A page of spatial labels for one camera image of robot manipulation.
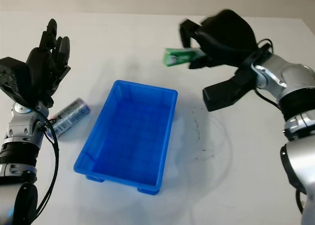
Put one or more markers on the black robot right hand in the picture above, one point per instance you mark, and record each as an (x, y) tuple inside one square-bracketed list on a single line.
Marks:
[(226, 38)]

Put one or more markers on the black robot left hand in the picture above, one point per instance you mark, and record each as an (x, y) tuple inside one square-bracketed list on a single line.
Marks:
[(41, 62)]

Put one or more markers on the green carton box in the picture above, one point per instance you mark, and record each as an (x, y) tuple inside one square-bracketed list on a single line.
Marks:
[(177, 57)]

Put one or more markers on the silver purple can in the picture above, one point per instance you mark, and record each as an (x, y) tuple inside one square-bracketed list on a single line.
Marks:
[(71, 114)]

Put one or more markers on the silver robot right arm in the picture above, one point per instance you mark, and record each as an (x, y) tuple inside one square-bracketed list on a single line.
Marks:
[(295, 82)]

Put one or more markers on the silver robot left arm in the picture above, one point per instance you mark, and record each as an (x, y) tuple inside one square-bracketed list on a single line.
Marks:
[(22, 126)]

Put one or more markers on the blue plastic tray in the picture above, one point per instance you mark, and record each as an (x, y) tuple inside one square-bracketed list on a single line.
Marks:
[(130, 136)]

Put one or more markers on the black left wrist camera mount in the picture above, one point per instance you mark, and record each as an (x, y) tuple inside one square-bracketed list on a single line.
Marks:
[(12, 77)]

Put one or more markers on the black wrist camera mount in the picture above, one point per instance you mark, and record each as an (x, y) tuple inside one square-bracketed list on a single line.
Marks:
[(12, 77), (224, 94)]

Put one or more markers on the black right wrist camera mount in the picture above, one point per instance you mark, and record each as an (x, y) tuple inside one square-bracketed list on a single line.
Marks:
[(224, 94)]

